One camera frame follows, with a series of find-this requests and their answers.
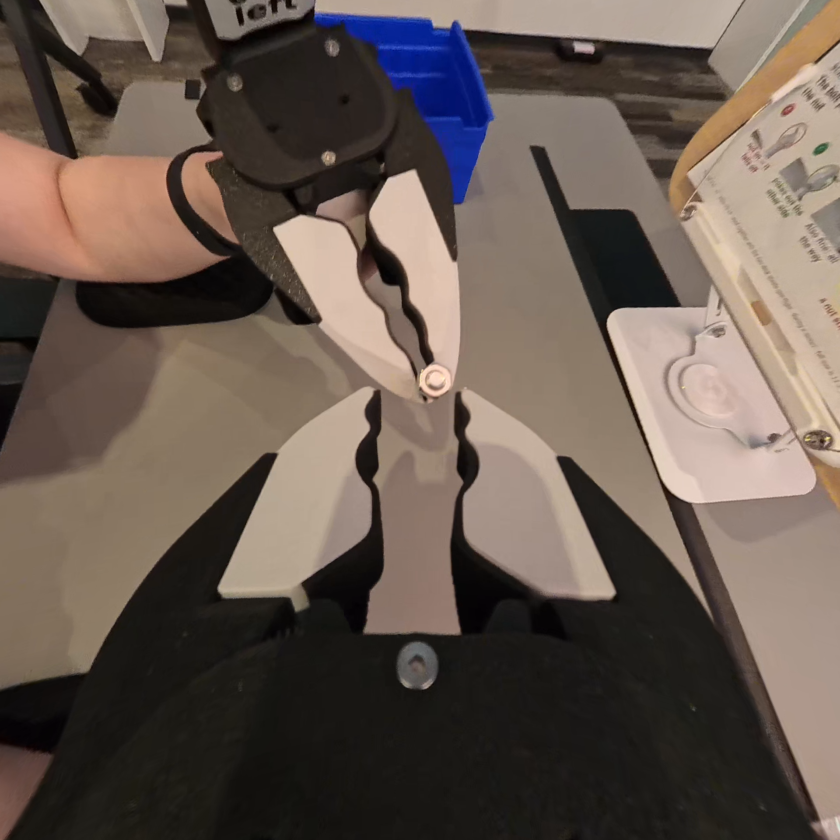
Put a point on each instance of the person's left hand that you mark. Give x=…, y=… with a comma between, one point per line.
x=207, y=203

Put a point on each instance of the silver hex bolt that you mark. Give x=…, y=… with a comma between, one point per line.
x=435, y=379

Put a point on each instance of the printed instruction poster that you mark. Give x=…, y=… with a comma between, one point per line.
x=787, y=216

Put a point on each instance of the black wrist rest pad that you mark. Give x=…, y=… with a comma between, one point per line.
x=164, y=302

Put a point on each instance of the black box with red label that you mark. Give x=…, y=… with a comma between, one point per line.
x=581, y=50

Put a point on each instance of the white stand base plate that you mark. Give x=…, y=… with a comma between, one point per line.
x=643, y=426

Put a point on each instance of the dark teal office chair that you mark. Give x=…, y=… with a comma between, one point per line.
x=26, y=308

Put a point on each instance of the blue divided plastic bin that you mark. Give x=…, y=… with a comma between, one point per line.
x=446, y=92

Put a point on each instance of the black metal table frame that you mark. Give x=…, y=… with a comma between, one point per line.
x=39, y=85

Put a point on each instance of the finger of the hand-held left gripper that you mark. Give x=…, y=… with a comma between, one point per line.
x=426, y=262
x=328, y=282

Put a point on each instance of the person's bare leg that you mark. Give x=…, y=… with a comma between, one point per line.
x=19, y=794

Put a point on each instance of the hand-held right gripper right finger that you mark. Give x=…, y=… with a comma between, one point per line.
x=538, y=518

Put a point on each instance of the person's left forearm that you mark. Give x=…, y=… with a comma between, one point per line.
x=85, y=210

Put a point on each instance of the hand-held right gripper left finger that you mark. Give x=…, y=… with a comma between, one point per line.
x=295, y=518

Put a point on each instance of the wooden document stand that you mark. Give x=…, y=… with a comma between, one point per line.
x=718, y=124

